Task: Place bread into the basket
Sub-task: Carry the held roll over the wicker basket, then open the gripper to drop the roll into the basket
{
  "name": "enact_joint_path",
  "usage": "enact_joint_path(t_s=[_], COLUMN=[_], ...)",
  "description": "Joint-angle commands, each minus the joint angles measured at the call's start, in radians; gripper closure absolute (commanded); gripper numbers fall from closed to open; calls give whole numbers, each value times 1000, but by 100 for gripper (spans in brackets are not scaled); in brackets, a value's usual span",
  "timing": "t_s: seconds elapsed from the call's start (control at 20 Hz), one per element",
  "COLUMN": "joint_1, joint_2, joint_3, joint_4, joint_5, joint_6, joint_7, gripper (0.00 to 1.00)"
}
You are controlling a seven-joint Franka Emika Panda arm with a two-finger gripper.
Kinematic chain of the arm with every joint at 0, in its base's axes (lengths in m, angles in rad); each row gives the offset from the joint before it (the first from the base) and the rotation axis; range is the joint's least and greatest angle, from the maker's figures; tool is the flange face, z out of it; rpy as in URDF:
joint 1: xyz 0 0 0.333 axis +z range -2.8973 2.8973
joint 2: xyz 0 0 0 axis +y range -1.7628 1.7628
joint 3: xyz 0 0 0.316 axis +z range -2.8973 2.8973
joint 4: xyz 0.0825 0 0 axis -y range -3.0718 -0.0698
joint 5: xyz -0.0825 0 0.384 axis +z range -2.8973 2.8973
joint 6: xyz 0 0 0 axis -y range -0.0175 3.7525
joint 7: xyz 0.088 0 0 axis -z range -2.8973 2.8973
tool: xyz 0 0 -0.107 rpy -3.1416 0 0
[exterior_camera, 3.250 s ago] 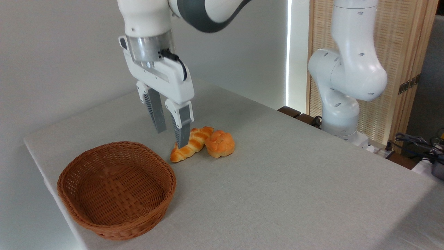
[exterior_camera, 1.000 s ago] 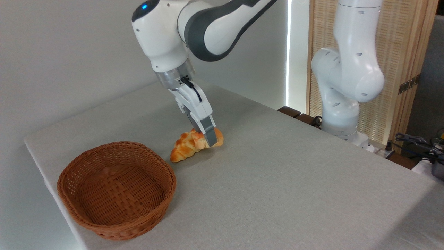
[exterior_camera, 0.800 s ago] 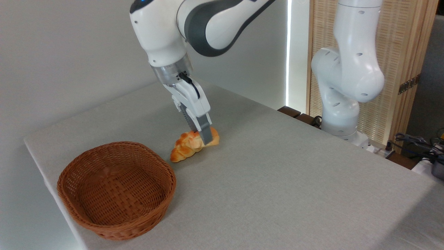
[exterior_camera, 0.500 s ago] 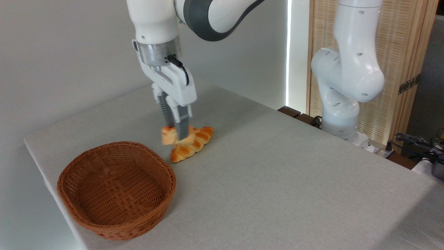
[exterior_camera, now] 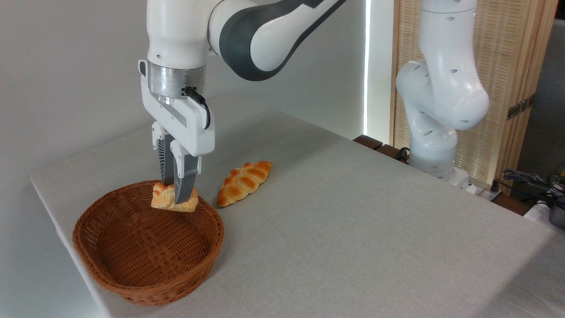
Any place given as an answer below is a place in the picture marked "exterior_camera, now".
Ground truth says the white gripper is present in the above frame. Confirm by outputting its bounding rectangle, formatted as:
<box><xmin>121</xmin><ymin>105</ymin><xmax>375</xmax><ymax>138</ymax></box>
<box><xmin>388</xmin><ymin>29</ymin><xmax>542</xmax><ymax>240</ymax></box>
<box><xmin>138</xmin><ymin>59</ymin><xmax>216</xmax><ymax>205</ymax></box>

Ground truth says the round golden bread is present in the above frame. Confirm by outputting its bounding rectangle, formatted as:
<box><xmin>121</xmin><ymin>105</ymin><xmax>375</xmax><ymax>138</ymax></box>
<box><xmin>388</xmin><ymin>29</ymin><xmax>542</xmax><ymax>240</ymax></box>
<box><xmin>151</xmin><ymin>182</ymin><xmax>200</xmax><ymax>213</ymax></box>

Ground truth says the long braided bread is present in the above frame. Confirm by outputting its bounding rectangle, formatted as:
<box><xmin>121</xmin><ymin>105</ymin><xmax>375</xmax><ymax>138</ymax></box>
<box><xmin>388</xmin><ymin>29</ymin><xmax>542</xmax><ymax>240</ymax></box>
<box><xmin>216</xmin><ymin>161</ymin><xmax>273</xmax><ymax>208</ymax></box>

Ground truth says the brown wicker basket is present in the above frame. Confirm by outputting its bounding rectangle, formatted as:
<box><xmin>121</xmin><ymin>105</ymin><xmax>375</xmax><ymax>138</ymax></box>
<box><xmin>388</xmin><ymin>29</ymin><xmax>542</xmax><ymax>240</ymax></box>
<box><xmin>72</xmin><ymin>179</ymin><xmax>225</xmax><ymax>307</ymax></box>

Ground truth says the grey tablecloth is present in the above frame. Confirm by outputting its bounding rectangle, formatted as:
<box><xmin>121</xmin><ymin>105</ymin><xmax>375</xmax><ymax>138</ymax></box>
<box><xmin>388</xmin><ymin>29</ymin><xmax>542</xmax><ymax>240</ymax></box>
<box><xmin>30</xmin><ymin>95</ymin><xmax>565</xmax><ymax>318</ymax></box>

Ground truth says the dark wooden furniture edge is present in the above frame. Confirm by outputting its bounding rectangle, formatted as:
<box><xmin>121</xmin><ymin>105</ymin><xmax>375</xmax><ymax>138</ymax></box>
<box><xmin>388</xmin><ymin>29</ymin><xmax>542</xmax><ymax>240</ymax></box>
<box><xmin>353</xmin><ymin>134</ymin><xmax>410</xmax><ymax>165</ymax></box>

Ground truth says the white power strip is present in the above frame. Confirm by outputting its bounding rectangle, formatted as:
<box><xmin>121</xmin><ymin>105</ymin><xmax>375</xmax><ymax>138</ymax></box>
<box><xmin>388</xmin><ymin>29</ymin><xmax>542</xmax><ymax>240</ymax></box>
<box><xmin>468</xmin><ymin>183</ymin><xmax>504</xmax><ymax>202</ymax></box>

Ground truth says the metal screen hinge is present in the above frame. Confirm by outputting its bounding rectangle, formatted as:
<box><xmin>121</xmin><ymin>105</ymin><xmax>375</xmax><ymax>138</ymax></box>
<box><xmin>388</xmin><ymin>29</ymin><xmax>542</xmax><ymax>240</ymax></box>
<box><xmin>506</xmin><ymin>95</ymin><xmax>535</xmax><ymax>121</ymax></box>

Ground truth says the wooden slatted screen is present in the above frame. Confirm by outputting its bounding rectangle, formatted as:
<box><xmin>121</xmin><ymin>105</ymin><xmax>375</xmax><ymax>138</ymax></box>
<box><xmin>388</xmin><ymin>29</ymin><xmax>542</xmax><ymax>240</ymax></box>
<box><xmin>390</xmin><ymin>0</ymin><xmax>559</xmax><ymax>191</ymax></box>

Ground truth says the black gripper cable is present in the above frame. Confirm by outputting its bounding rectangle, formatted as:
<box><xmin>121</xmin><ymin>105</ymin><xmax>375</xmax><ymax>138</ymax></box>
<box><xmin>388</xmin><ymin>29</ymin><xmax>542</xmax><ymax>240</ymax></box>
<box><xmin>183</xmin><ymin>86</ymin><xmax>212</xmax><ymax>130</ymax></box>

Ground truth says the bundle of black cables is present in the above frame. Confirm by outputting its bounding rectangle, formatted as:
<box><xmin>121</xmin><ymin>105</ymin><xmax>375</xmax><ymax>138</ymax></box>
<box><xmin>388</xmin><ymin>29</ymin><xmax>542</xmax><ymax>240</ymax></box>
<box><xmin>501</xmin><ymin>164</ymin><xmax>565</xmax><ymax>209</ymax></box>

